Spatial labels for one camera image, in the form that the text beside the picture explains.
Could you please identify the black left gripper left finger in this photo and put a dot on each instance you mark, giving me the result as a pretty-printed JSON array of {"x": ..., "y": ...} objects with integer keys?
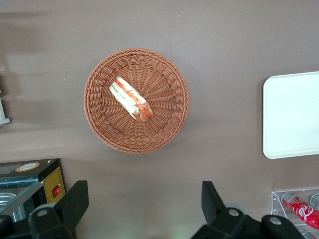
[{"x": 64, "y": 206}]

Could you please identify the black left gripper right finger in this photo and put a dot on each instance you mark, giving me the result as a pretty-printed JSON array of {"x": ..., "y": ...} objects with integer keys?
[{"x": 219, "y": 219}]

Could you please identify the triangle sandwich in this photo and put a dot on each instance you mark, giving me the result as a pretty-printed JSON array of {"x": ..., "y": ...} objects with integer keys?
[{"x": 129, "y": 98}]

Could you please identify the round brown wicker basket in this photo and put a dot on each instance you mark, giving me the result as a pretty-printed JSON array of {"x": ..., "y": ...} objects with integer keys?
[{"x": 164, "y": 117}]

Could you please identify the cream rectangular tray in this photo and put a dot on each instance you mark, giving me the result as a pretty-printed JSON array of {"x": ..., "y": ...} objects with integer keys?
[{"x": 291, "y": 114}]

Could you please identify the black food warmer cabinet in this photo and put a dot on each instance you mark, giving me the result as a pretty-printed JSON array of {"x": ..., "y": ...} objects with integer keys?
[{"x": 30, "y": 179}]

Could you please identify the clear acrylic bottle rack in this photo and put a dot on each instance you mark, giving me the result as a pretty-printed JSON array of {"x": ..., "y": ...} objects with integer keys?
[{"x": 276, "y": 201}]

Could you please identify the red rocker switch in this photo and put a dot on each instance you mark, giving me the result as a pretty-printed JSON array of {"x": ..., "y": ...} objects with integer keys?
[{"x": 56, "y": 193}]

